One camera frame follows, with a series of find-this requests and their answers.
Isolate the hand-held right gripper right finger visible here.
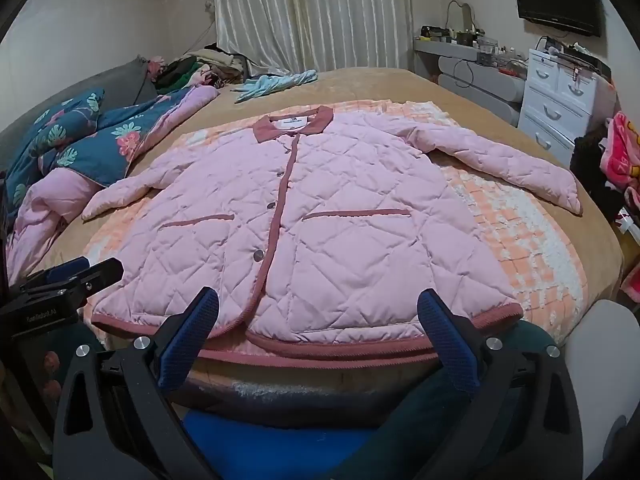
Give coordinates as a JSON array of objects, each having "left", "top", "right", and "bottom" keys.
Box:
[{"left": 416, "top": 287, "right": 584, "bottom": 480}]

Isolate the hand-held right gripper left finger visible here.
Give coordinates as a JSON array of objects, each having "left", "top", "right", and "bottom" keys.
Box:
[{"left": 52, "top": 287, "right": 221, "bottom": 480}]

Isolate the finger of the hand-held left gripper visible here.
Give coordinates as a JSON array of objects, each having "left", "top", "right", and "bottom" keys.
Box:
[
  {"left": 20, "top": 256, "right": 92, "bottom": 294},
  {"left": 27, "top": 258, "right": 124, "bottom": 312}
]

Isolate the pink quilted jacket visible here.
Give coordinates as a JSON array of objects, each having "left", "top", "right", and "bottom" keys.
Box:
[{"left": 81, "top": 105, "right": 585, "bottom": 361}]

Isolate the pile of mixed clothes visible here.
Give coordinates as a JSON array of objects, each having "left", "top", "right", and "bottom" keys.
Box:
[{"left": 149, "top": 42, "right": 262, "bottom": 95}]

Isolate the teal floral comforter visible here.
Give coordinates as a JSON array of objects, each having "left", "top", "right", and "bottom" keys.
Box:
[{"left": 0, "top": 85, "right": 222, "bottom": 286}]

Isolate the orange checked fleece blanket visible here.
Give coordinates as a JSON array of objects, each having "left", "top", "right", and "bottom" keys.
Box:
[{"left": 82, "top": 99, "right": 587, "bottom": 377}]

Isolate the white rounded object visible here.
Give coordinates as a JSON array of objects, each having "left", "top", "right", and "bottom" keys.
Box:
[{"left": 564, "top": 300, "right": 640, "bottom": 480}]

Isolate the grey pillow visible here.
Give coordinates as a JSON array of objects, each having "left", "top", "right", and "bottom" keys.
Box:
[{"left": 60, "top": 57, "right": 159, "bottom": 111}]

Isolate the black cloth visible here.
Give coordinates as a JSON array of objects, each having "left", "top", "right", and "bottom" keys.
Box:
[{"left": 570, "top": 132, "right": 627, "bottom": 221}]

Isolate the white drawer chest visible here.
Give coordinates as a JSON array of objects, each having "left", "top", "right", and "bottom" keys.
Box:
[{"left": 517, "top": 49, "right": 614, "bottom": 167}]

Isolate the light blue cloth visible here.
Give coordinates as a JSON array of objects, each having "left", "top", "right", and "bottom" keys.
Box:
[{"left": 234, "top": 69, "right": 319, "bottom": 104}]

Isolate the grey dressing table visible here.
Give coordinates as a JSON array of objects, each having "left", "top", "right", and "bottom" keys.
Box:
[{"left": 414, "top": 39, "right": 528, "bottom": 127}]

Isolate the pink printed towel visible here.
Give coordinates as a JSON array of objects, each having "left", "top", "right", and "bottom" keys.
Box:
[{"left": 600, "top": 111, "right": 640, "bottom": 192}]

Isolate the tan bed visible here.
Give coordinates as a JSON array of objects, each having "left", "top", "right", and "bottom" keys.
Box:
[{"left": 10, "top": 65, "right": 626, "bottom": 411}]

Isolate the clutter of small bottles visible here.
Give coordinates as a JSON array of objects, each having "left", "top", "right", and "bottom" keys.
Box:
[{"left": 420, "top": 24, "right": 529, "bottom": 68}]

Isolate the black set-top box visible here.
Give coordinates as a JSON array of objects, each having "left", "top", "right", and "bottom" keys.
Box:
[{"left": 564, "top": 51, "right": 612, "bottom": 72}]

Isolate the white striped curtain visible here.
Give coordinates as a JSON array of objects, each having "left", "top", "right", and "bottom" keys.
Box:
[{"left": 210, "top": 0, "right": 417, "bottom": 74}]

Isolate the grey looped cable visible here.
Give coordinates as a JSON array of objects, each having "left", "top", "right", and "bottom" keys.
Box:
[{"left": 446, "top": 0, "right": 476, "bottom": 36}]

